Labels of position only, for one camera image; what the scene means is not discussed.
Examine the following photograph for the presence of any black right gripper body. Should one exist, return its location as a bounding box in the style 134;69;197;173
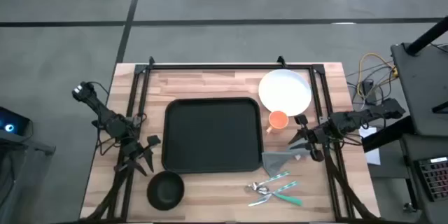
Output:
294;113;335;163

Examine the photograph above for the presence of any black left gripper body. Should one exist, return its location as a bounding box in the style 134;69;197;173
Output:
116;134;162;172

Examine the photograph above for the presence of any grey cloth napkin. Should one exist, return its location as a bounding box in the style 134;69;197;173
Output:
261;146;312;178

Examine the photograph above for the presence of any black bowl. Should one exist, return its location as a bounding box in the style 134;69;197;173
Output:
146;170;186;211

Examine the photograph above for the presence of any spoon with green handle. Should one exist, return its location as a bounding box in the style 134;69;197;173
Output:
244;170;291;194

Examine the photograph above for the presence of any white round plate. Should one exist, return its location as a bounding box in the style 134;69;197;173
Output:
258;69;313;118

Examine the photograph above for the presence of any fork with green handle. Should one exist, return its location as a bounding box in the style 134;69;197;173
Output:
253;185;304;207

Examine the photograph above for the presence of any black plastic tray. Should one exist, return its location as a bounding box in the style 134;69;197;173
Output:
161;97;264;174

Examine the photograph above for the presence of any orange cup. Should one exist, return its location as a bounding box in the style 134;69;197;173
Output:
265;110;290;134

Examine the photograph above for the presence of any white paper sheet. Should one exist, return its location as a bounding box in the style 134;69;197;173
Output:
358;127;382;166

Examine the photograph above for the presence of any black power adapter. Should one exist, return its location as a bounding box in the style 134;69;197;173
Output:
361;79;375;95

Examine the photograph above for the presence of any grey equipment cart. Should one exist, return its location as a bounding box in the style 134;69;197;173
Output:
390;41;448;137
400;132;448;224

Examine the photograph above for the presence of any black keyboard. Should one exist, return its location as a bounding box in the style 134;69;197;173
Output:
414;156;448;202

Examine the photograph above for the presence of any black device with blue light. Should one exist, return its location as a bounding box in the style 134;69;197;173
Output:
0;106;32;137

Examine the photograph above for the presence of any black pole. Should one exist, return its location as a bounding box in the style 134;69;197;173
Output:
405;15;448;56

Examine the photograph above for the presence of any yellow cable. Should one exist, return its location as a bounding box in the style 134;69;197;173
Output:
356;52;398;101

